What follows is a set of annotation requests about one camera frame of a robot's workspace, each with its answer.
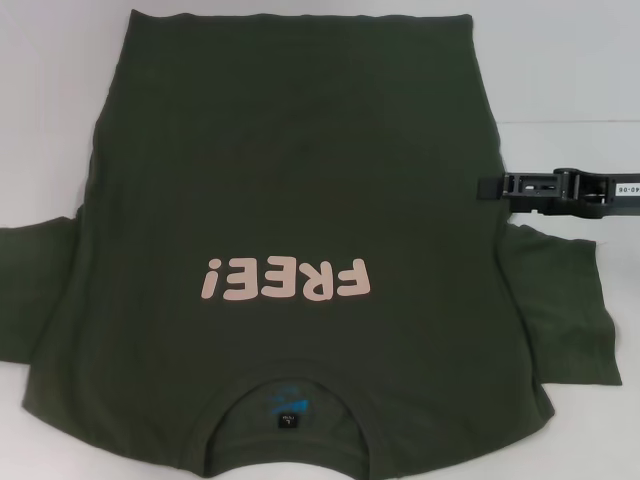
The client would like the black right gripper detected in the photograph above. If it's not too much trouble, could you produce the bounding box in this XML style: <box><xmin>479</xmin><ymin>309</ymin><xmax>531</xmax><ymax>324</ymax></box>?
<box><xmin>476</xmin><ymin>166</ymin><xmax>640</xmax><ymax>221</ymax></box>

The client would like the dark green FREE! t-shirt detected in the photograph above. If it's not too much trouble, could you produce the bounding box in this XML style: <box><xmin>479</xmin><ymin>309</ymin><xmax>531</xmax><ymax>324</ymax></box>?
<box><xmin>0</xmin><ymin>8</ymin><xmax>624</xmax><ymax>480</ymax></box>

